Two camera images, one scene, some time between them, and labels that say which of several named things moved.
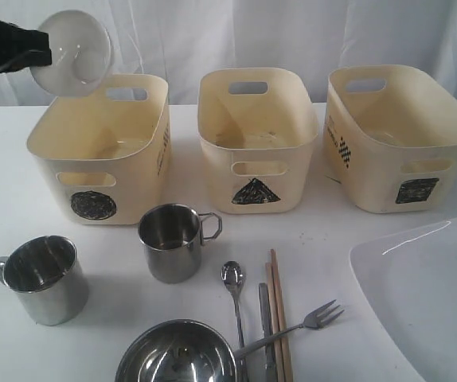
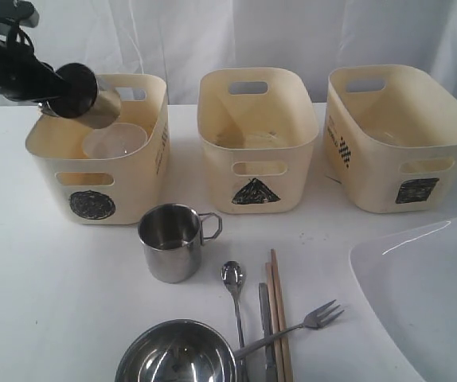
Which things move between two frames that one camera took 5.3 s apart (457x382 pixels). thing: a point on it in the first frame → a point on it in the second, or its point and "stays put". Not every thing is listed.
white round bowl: (81, 52) → (115, 140)
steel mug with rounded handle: (48, 278) → (105, 112)
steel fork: (314, 321) stays put
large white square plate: (423, 287) stays put
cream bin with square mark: (397, 139) stays put
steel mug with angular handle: (173, 236) stays put
